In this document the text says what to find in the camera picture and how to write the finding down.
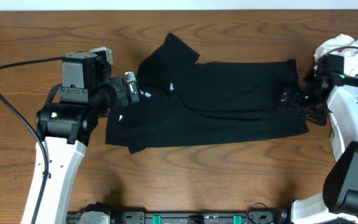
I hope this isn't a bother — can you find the black polo shirt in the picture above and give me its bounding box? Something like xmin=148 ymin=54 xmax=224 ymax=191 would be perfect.
xmin=105 ymin=34 xmax=308 ymax=153

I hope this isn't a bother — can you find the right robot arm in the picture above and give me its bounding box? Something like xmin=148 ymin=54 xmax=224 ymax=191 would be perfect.
xmin=275 ymin=72 xmax=358 ymax=223

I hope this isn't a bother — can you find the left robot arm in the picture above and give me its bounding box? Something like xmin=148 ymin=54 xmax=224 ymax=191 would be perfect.
xmin=21 ymin=72 xmax=139 ymax=223

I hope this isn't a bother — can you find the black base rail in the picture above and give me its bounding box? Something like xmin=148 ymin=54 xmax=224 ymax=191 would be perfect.
xmin=66 ymin=208 xmax=291 ymax=224

